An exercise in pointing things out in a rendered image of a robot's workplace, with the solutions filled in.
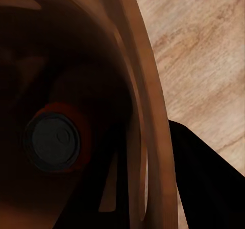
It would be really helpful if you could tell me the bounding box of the trash can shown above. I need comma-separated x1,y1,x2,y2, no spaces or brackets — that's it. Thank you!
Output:
0,0,179,229

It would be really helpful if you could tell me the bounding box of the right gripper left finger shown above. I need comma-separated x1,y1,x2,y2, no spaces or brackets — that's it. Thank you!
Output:
53,120,130,229

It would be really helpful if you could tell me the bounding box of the can of soda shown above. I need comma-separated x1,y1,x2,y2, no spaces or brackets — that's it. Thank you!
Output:
23,99,117,173

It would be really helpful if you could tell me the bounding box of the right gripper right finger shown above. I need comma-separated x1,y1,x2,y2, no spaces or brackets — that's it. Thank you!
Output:
168,120,245,229

